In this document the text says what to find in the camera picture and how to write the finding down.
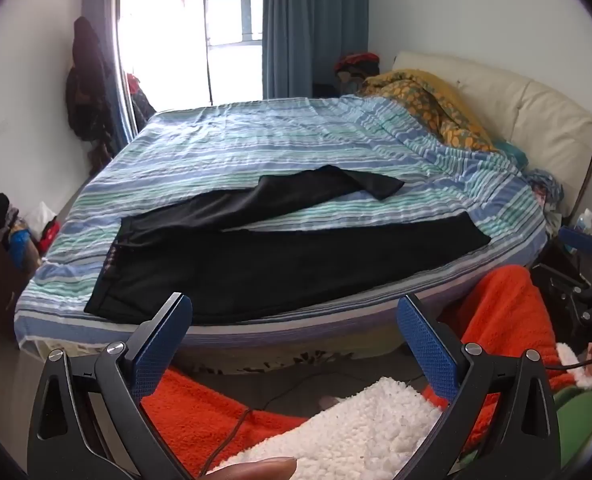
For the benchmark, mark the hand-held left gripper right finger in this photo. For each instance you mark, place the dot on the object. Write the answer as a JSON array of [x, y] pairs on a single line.
[[425, 345]]

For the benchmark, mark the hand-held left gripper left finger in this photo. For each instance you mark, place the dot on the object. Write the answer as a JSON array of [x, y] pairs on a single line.
[[158, 345]]

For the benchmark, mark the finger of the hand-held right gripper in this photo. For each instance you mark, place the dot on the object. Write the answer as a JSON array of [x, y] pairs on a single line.
[[578, 237], [560, 282]]

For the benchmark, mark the black pants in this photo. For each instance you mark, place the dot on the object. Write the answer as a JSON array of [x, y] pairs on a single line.
[[276, 265]]

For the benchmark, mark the person's left hand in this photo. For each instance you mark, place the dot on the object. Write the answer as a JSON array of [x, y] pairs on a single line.
[[256, 469]]

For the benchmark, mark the clear water bottle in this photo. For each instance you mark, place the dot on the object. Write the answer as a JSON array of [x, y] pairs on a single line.
[[583, 220]]

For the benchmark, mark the blue patterned cloth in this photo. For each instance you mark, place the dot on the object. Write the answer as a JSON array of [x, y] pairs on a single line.
[[545, 185]]

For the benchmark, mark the orange fleece garment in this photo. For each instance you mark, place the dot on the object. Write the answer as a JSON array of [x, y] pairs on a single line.
[[500, 320]]

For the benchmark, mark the green cloth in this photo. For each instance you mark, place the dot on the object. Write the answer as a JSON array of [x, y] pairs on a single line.
[[578, 425]]

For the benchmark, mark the teal pillow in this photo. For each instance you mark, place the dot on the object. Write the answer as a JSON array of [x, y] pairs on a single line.
[[513, 154]]

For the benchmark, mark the white fleece lining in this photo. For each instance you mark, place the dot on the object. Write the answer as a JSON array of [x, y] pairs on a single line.
[[355, 430]]

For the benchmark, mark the cream padded headboard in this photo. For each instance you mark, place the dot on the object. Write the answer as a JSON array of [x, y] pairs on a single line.
[[535, 110]]

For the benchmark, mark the red bag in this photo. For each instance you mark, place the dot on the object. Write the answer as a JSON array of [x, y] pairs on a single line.
[[50, 234]]

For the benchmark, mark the clothes heap on dresser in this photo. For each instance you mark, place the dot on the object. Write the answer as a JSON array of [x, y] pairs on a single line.
[[3, 227]]

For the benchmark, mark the yellow patterned blanket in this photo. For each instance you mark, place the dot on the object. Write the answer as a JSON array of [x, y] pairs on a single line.
[[435, 105]]

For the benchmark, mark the red garment by door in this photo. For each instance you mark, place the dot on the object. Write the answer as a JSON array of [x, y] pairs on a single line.
[[137, 91]]

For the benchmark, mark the dark hanging coats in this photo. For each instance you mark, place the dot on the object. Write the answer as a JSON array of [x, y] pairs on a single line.
[[88, 95]]

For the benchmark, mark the red and black clothes pile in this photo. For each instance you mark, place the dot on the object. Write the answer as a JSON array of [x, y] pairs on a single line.
[[358, 66]]

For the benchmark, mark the narrow blue curtain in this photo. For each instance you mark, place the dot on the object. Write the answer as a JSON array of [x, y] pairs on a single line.
[[101, 50]]

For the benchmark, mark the glass sliding door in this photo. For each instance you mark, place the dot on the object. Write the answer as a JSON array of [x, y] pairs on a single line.
[[191, 40]]

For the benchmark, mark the wide blue curtain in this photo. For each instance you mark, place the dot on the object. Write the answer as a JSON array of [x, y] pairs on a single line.
[[313, 30]]

